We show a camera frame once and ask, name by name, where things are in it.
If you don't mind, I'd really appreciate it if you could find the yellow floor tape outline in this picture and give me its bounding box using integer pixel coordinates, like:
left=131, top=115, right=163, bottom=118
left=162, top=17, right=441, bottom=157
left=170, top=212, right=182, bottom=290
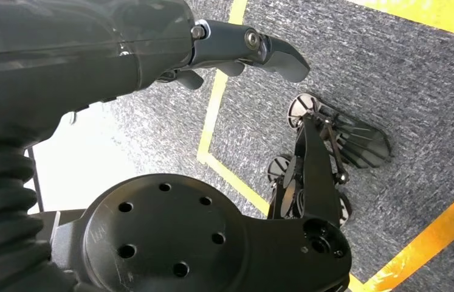
left=195, top=0, right=454, bottom=292

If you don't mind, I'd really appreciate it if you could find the black robot thigh joint housing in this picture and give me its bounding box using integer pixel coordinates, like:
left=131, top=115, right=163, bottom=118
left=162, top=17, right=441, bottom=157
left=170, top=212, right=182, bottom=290
left=31, top=173, right=353, bottom=292

